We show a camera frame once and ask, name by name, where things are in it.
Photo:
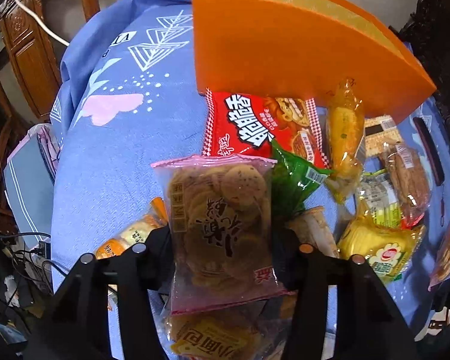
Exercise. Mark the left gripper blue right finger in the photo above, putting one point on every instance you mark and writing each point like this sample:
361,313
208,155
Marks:
369,323

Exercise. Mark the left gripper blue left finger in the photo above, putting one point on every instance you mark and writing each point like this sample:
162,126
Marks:
75,324

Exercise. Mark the yellow gold snack bag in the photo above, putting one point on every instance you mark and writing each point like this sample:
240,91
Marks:
387,251

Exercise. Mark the small bread bun pack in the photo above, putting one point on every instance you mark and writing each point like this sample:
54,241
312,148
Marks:
256,330

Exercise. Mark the brown paper snack bag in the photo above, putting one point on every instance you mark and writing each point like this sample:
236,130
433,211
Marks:
312,228

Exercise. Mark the orange label biscuit pack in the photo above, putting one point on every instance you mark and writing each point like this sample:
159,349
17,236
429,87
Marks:
137,232

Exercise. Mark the yellow green snack pack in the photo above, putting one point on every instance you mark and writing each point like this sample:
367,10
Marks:
376,198

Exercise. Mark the brown bread pack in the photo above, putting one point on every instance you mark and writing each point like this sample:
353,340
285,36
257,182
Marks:
409,181

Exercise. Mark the pink cracker bag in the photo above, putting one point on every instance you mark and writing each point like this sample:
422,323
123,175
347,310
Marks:
220,218

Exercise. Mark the green snack packet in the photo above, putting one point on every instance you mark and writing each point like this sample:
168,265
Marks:
293,180

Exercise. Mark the sesame cracker pack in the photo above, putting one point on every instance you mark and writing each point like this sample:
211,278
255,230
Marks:
379,131

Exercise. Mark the golden corn snack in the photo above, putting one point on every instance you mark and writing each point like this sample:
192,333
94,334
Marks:
345,130

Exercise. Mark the folded blue striped cloth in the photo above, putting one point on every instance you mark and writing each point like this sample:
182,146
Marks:
29,177

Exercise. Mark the smartphone in red case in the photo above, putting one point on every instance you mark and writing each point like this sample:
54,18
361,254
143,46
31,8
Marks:
431,151

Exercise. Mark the blue patterned tablecloth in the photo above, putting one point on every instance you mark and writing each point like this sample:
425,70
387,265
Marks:
128,99

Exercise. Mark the red wafer snack bag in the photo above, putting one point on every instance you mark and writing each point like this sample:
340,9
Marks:
245,124

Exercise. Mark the carved wooden chair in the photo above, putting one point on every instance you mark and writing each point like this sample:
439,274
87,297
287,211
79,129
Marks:
28,49

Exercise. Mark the orange cardboard box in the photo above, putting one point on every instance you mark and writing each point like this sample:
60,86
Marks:
304,49

